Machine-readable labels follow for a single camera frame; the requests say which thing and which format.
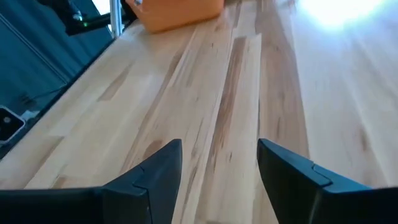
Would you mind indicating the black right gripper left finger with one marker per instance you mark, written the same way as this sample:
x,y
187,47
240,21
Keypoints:
x,y
149,196

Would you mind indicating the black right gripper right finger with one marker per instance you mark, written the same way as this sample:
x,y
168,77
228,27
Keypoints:
x,y
295,193

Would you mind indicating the orange plastic bin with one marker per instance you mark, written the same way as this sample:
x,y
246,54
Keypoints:
x,y
180,15

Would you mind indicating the silver metal post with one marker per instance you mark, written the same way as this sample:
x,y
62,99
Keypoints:
x,y
115,18

